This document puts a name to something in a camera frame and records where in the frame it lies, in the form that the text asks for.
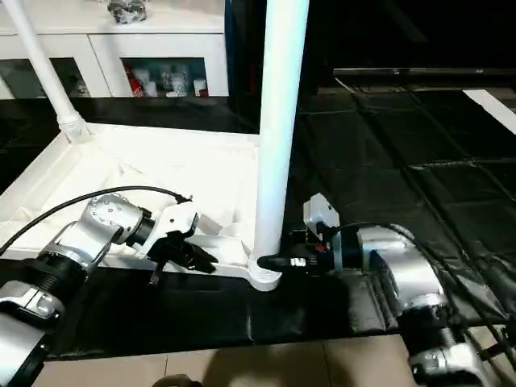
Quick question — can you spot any black work mat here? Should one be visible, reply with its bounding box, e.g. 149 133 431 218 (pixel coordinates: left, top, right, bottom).
0 89 516 360

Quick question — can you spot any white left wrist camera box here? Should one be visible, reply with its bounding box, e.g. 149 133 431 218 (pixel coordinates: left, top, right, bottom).
144 200 201 260

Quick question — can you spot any white plastic table leg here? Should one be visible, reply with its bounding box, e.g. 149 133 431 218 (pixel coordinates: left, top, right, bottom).
253 0 311 265
2 0 91 144

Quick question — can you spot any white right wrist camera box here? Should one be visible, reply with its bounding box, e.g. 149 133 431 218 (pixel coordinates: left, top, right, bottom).
302 193 339 235

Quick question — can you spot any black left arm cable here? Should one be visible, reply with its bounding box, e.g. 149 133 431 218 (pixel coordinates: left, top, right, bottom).
0 187 193 256

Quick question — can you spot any black cabinet with orange label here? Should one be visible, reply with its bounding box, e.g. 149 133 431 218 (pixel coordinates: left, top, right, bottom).
226 0 516 94

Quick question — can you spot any glossy black long bar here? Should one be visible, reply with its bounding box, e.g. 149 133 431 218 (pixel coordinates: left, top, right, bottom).
334 67 516 80

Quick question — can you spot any crumpled silver black object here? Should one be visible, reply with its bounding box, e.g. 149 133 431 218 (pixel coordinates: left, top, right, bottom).
106 0 148 24

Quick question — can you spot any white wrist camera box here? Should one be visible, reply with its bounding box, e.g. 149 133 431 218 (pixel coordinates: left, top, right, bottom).
144 200 201 260
302 193 339 235

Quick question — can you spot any white plastic table top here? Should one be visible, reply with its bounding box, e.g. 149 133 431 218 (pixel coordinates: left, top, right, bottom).
0 123 283 291

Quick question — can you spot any white cabinet with glass doors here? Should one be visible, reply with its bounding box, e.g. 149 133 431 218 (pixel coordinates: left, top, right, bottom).
0 0 230 99

